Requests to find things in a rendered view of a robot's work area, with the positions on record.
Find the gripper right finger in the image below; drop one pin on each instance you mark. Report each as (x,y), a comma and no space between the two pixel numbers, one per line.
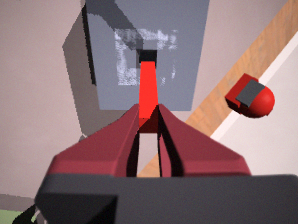
(192,153)

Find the red peg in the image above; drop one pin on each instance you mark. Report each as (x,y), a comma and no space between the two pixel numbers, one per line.
(148,99)

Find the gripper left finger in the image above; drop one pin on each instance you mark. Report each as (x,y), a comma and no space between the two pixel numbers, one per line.
(105,151)

